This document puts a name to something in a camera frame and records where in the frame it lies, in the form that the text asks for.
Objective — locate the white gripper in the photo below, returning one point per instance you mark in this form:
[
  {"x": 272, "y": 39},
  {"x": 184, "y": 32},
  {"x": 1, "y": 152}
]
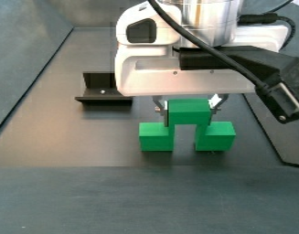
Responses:
[{"x": 161, "y": 63}]

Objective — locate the green stepped arch block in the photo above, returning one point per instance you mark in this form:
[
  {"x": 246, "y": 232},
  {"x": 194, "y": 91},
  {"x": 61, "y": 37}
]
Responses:
[{"x": 214, "y": 136}]

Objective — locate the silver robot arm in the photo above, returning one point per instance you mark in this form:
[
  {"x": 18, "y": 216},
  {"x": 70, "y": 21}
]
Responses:
[{"x": 148, "y": 67}]

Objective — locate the black angled bracket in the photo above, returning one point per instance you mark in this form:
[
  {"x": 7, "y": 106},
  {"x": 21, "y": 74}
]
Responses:
[{"x": 101, "y": 89}]

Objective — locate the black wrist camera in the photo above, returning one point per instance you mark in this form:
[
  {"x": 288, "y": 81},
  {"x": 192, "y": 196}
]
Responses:
[{"x": 271, "y": 70}]

